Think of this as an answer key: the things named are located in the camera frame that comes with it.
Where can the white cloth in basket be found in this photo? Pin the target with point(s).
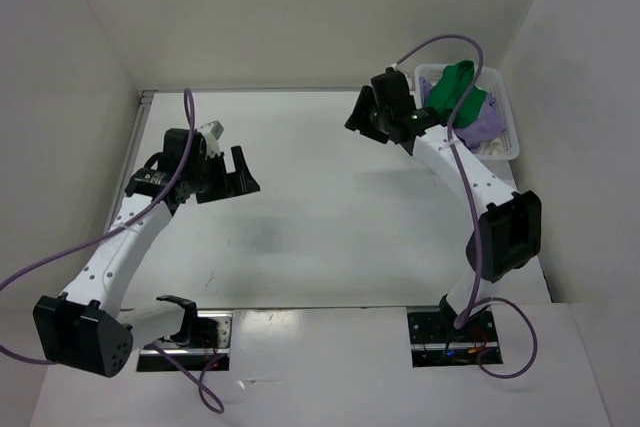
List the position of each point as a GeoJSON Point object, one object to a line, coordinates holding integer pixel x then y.
{"type": "Point", "coordinates": [491, 148]}

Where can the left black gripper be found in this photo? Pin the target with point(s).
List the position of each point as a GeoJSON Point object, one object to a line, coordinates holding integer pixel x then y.
{"type": "Point", "coordinates": [239, 182]}

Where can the purple t shirt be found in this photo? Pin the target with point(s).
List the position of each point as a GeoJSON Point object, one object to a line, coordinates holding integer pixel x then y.
{"type": "Point", "coordinates": [488, 126]}

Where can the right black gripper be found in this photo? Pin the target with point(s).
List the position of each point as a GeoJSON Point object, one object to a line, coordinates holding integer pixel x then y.
{"type": "Point", "coordinates": [365, 101]}

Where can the green t shirt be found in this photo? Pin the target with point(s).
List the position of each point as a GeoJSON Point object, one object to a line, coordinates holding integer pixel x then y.
{"type": "Point", "coordinates": [446, 93]}

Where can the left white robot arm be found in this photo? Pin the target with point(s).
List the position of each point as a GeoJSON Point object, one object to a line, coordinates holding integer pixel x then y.
{"type": "Point", "coordinates": [84, 326]}

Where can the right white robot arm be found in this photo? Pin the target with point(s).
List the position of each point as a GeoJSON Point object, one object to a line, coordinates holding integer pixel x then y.
{"type": "Point", "coordinates": [506, 231]}

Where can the white plastic basket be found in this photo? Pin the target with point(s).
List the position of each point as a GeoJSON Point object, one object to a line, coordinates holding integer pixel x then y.
{"type": "Point", "coordinates": [491, 81]}

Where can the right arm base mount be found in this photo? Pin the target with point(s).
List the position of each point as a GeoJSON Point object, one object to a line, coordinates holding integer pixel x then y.
{"type": "Point", "coordinates": [434, 345]}

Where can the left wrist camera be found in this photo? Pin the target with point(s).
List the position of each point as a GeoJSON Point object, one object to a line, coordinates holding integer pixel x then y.
{"type": "Point", "coordinates": [211, 133]}

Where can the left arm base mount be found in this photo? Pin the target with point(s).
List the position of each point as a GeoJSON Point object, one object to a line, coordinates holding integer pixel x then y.
{"type": "Point", "coordinates": [211, 341]}

